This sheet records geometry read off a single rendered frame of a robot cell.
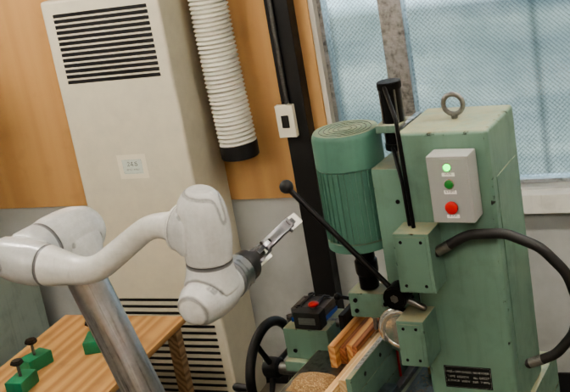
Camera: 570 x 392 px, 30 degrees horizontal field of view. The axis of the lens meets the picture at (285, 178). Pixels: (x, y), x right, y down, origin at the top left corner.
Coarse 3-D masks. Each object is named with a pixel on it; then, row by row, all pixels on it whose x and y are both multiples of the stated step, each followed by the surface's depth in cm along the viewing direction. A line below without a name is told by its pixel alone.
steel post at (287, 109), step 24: (264, 0) 402; (288, 0) 401; (288, 24) 401; (288, 48) 405; (288, 72) 408; (288, 96) 411; (288, 120) 412; (312, 120) 417; (288, 144) 418; (312, 168) 418; (312, 192) 421; (312, 216) 425; (312, 240) 429; (312, 264) 432; (336, 264) 434; (336, 288) 433
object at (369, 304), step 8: (352, 288) 280; (360, 288) 279; (376, 288) 277; (384, 288) 276; (352, 296) 278; (360, 296) 276; (368, 296) 275; (376, 296) 274; (352, 304) 278; (360, 304) 277; (368, 304) 276; (376, 304) 275; (352, 312) 279; (360, 312) 278; (368, 312) 277; (376, 312) 276
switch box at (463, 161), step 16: (432, 160) 239; (448, 160) 237; (464, 160) 236; (432, 176) 241; (448, 176) 239; (464, 176) 237; (432, 192) 242; (464, 192) 238; (464, 208) 240; (480, 208) 243
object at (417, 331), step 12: (408, 312) 258; (420, 312) 256; (432, 312) 257; (396, 324) 255; (408, 324) 253; (420, 324) 252; (432, 324) 257; (408, 336) 254; (420, 336) 252; (432, 336) 256; (408, 348) 255; (420, 348) 254; (432, 348) 256; (408, 360) 256; (420, 360) 254; (432, 360) 256
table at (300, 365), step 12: (288, 360) 291; (300, 360) 290; (312, 360) 282; (324, 360) 281; (384, 360) 275; (396, 360) 282; (300, 372) 276; (324, 372) 274; (336, 372) 273; (384, 372) 275; (288, 384) 271; (372, 384) 268
